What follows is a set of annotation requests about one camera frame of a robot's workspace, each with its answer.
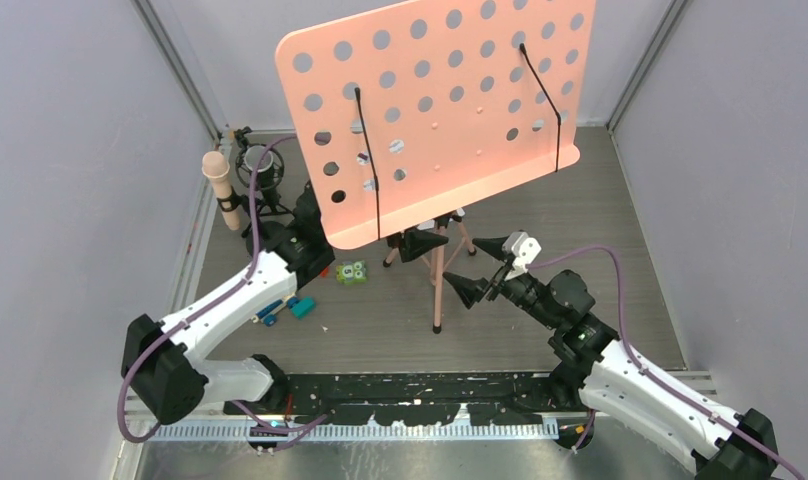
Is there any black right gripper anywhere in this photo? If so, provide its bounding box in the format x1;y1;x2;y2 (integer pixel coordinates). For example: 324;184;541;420
443;236;560;330

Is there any pink music stand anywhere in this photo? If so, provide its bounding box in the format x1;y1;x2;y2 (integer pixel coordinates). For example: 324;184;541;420
274;0;597;336

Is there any black round-base microphone stand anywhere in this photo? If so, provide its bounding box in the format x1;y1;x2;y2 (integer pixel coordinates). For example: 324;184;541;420
216;191;259;256

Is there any pink foam microphone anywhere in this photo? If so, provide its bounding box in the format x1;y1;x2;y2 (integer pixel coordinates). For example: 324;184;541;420
202;151;242;231

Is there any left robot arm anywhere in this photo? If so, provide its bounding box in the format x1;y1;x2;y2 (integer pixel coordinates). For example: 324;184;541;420
117;184;335;425

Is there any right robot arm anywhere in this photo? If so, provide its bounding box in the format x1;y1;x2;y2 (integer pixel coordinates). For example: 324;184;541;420
443;231;782;479

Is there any green owl number block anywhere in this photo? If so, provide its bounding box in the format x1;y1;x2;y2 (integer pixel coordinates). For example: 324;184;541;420
336;260;368;285

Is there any teal toy brick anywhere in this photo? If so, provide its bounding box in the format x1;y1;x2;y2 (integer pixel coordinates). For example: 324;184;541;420
287;297;316;319

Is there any blue toy brick car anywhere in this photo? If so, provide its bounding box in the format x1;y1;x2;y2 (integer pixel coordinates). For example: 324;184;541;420
249;295;300;326

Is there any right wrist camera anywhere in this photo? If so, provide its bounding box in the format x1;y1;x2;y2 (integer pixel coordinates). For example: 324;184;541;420
498;230;542;281

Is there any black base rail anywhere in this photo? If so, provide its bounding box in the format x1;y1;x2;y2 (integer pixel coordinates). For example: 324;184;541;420
243;372;589;426

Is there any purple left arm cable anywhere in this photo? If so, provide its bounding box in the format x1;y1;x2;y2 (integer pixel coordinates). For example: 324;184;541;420
115;134;332;452

